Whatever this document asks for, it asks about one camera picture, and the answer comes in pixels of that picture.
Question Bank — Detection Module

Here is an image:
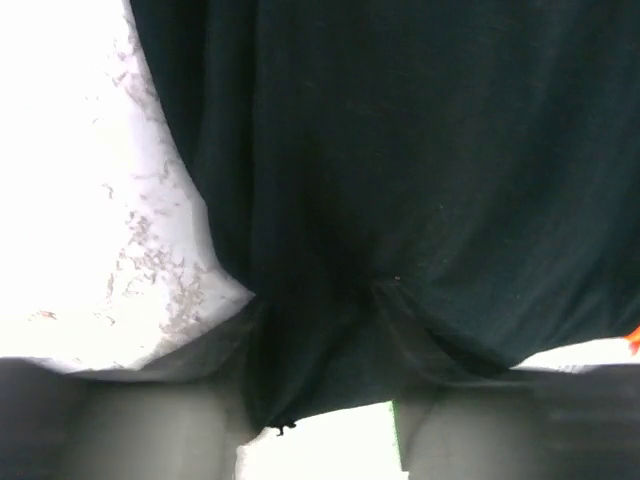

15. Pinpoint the orange folded t-shirt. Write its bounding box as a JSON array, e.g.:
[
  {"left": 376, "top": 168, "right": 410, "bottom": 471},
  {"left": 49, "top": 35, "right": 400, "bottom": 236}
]
[{"left": 625, "top": 327, "right": 640, "bottom": 355}]

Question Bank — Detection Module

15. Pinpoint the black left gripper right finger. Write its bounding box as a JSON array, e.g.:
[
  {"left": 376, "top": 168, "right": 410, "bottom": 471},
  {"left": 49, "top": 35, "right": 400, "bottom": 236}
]
[{"left": 372, "top": 279, "right": 640, "bottom": 480}]

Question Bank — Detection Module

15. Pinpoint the black t-shirt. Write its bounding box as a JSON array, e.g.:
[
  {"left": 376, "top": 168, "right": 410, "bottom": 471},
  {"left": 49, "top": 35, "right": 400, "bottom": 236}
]
[{"left": 132, "top": 1, "right": 639, "bottom": 429}]

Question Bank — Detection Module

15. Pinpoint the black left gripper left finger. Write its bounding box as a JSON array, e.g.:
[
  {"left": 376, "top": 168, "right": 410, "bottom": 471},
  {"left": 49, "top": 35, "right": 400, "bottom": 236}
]
[{"left": 1, "top": 302, "right": 266, "bottom": 479}]

